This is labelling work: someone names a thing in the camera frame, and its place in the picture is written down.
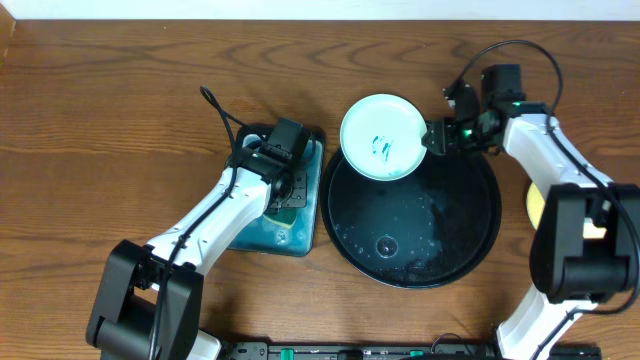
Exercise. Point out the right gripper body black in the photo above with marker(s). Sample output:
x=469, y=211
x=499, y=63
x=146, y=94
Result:
x=464, y=134

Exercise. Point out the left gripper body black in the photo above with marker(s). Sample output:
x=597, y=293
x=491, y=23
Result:
x=293, y=189

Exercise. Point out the green yellow sponge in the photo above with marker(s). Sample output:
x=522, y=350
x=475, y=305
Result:
x=284, y=218

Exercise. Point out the yellow plate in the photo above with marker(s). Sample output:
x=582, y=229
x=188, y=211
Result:
x=535, y=205

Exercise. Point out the light blue plate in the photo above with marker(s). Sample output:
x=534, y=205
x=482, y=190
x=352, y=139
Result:
x=381, y=137

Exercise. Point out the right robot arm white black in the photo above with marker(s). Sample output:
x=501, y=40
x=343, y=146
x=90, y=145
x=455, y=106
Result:
x=584, y=258

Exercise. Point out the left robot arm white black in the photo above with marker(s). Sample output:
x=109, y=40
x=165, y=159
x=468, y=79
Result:
x=149, y=298

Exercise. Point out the rectangular tray with soapy water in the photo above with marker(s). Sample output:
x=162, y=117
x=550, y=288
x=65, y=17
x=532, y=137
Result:
x=263, y=236

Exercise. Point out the round black tray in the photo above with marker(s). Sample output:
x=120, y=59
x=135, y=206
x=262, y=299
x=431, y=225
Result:
x=425, y=230

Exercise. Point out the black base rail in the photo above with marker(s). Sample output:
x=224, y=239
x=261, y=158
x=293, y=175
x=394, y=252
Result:
x=292, y=351

